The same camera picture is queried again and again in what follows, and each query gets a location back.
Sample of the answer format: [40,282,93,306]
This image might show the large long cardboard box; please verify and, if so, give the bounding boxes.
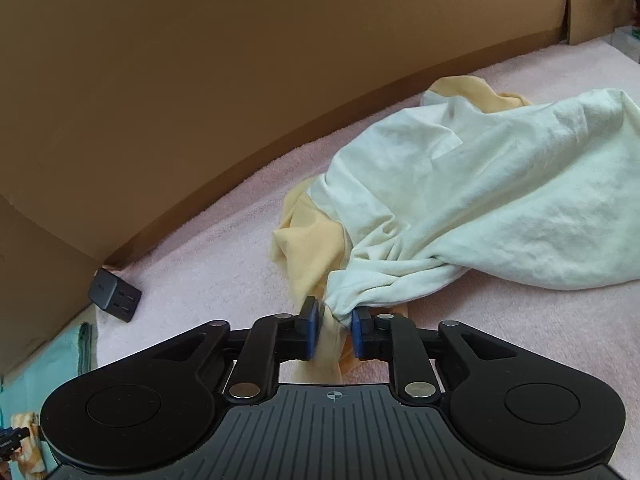
[0,0,573,271]

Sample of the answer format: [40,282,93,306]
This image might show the orange patterned cloth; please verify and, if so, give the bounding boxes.
[9,411,49,479]

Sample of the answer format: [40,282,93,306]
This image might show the pink fleece blanket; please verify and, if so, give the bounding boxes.
[92,32,640,391]

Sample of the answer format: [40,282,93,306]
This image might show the small black object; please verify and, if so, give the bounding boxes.
[0,426,30,461]

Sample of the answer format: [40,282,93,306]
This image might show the teal cloth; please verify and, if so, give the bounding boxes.
[0,322,99,480]

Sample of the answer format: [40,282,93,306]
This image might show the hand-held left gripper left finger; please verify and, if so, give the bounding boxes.
[145,296,321,406]

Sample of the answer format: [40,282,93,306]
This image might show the white and yellow T-shirt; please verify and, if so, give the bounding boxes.
[271,75,640,386]

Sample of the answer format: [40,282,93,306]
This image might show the cardboard box beside power adapter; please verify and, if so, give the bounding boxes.
[0,194,110,377]

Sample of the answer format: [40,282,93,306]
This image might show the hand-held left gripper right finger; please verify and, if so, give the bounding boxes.
[350,307,501,405]

